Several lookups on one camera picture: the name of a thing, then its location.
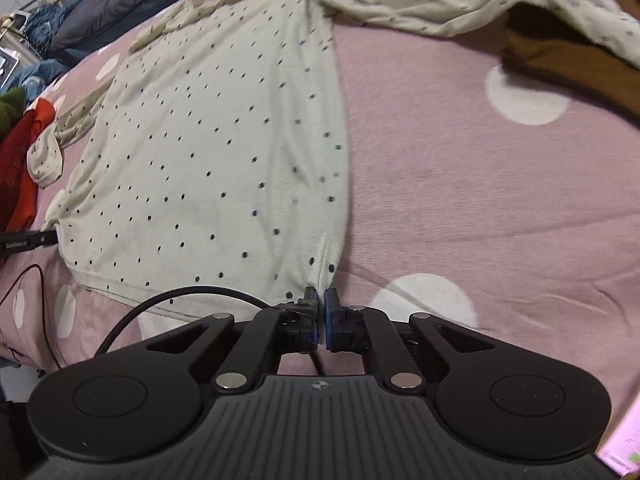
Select pink polka dot bedsheet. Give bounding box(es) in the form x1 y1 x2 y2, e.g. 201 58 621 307
1 0 639 411

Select black cable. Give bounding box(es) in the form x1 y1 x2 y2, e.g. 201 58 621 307
0 263 327 376

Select green folded garment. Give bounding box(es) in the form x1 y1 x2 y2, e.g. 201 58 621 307
0 87 26 136

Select brown garment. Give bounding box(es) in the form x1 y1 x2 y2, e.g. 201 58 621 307
501 3 639 125

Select cream dotted shirt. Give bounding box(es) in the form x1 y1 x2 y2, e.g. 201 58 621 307
29 0 639 312

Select blue crumpled cloth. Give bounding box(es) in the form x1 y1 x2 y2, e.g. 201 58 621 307
1 0 84 106

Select red folded garment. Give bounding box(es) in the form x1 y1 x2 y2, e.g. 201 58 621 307
1 99 55 233

